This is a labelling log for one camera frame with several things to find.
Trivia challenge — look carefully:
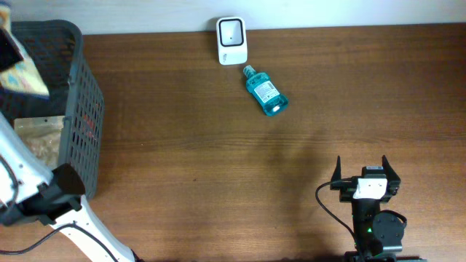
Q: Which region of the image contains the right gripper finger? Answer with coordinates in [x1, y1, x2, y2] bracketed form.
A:
[382, 155, 401, 189]
[330, 156, 341, 190]

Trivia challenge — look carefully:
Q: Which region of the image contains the yellow snack bag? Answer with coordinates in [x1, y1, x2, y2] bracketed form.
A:
[1, 1, 50, 98]

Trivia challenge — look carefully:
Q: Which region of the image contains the beige kraft pouch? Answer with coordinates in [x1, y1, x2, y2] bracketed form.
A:
[14, 116, 64, 170]

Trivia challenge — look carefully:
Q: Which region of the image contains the teal mouthwash bottle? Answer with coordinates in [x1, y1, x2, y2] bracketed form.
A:
[243, 65, 288, 116]

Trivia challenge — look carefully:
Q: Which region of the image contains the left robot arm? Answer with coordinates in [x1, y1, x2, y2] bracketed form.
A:
[1, 20, 138, 261]

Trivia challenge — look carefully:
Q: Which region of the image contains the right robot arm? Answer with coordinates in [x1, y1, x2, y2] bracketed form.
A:
[330, 156, 426, 262]

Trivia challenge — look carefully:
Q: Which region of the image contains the white barcode scanner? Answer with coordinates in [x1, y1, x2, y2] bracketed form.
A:
[216, 17, 248, 66]

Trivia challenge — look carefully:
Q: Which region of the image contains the grey plastic mesh basket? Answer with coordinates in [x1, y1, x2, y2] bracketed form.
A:
[1, 20, 105, 199]

